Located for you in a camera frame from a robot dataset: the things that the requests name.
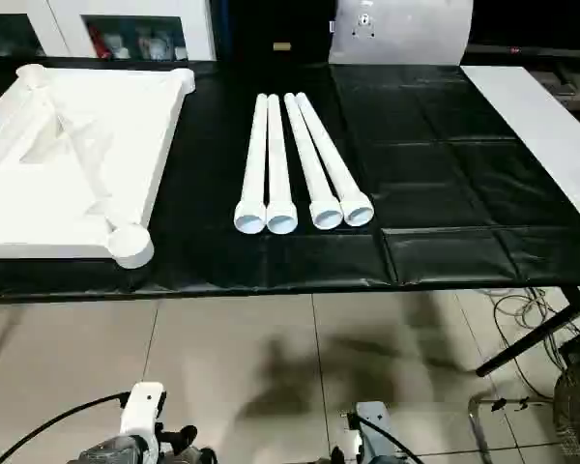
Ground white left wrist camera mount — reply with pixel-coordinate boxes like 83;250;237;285
119;381;168;449

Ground white plastic table top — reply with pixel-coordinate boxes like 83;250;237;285
0;64;196;271

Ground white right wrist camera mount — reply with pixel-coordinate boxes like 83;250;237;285
342;400;403;464

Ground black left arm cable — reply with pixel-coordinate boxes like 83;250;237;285
0;391;130;464

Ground black table mat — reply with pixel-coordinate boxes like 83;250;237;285
0;57;580;305

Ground white flat board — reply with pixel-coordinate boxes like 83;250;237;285
460;65;580;238

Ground chrome metal chair frame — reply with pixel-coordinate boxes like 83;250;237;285
468;393;557;464

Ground black metal table leg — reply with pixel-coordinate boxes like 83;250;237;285
476;284;580;378

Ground black wire mesh basket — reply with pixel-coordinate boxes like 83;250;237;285
553;357;580;464

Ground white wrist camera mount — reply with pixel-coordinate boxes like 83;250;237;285
119;381;168;449
342;400;403;464

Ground grey cushion with metal fittings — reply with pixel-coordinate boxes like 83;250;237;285
328;0;474;68

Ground white plastic table leg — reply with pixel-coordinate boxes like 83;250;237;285
233;93;268;237
265;94;299;236
295;93;374;227
283;93;345;230

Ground tangled floor cable bundle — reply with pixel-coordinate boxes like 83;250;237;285
492;287;580;388

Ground black box with gold label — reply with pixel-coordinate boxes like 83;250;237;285
219;0;335;65

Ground white glass-door cabinet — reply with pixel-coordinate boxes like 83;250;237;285
0;0;218;63

